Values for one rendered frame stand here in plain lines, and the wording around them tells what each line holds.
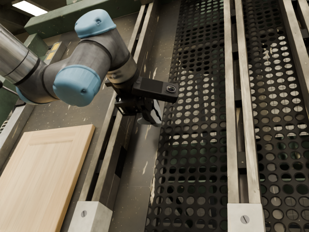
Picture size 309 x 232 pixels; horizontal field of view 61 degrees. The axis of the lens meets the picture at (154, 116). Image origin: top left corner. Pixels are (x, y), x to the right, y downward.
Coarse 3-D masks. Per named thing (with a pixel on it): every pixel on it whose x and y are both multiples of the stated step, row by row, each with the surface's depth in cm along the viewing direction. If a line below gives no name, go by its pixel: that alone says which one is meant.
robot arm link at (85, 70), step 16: (80, 48) 48; (96, 48) 49; (64, 64) 47; (80, 64) 46; (96, 64) 48; (48, 80) 50; (64, 80) 44; (80, 80) 45; (96, 80) 47; (64, 96) 47; (80, 96) 46
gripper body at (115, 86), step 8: (136, 72) 60; (128, 80) 60; (136, 80) 61; (120, 88) 65; (128, 88) 63; (120, 96) 66; (128, 96) 66; (136, 96) 65; (120, 104) 66; (128, 104) 65; (136, 104) 65; (144, 104) 65; (120, 112) 69; (128, 112) 68; (136, 112) 69
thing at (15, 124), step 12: (60, 48) 129; (48, 60) 123; (24, 108) 105; (12, 120) 103; (24, 120) 105; (12, 132) 99; (0, 144) 96; (12, 144) 99; (0, 156) 94; (0, 168) 93
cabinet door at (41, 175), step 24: (24, 144) 94; (48, 144) 89; (72, 144) 84; (24, 168) 86; (48, 168) 82; (72, 168) 78; (0, 192) 83; (24, 192) 79; (48, 192) 76; (72, 192) 74; (0, 216) 77; (24, 216) 74; (48, 216) 70
